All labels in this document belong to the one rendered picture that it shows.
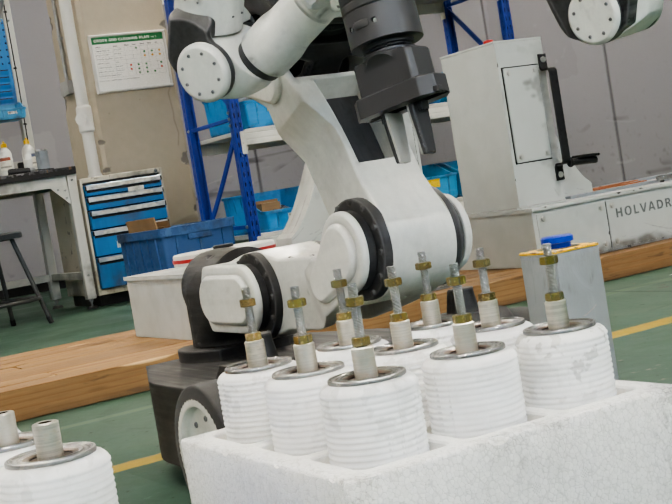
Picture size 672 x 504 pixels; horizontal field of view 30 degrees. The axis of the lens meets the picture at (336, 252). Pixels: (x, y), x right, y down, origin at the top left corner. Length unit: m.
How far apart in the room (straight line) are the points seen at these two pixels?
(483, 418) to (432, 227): 0.53
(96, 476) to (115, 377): 2.15
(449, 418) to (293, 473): 0.16
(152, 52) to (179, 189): 0.85
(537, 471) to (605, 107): 7.30
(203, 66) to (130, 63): 6.18
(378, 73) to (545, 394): 0.43
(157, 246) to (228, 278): 3.84
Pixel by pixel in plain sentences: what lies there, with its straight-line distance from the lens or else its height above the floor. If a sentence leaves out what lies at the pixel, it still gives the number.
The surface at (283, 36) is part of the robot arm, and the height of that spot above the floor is 0.63.
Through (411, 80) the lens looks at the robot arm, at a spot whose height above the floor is 0.54.
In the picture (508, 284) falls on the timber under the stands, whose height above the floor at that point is 0.06.
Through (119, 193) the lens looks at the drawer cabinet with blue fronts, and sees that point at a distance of 6.83.
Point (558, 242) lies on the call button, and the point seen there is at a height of 0.32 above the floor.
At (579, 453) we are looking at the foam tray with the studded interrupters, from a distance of 1.25.
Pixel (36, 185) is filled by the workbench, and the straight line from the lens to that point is 6.71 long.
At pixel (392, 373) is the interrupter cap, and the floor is 0.25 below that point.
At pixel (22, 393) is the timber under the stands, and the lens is 3.13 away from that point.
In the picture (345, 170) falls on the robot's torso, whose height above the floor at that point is 0.45.
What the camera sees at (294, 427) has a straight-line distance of 1.26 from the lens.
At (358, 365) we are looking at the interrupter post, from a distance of 1.18.
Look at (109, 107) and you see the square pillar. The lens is 7.71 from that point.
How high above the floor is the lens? 0.43
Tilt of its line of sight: 3 degrees down
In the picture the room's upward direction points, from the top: 9 degrees counter-clockwise
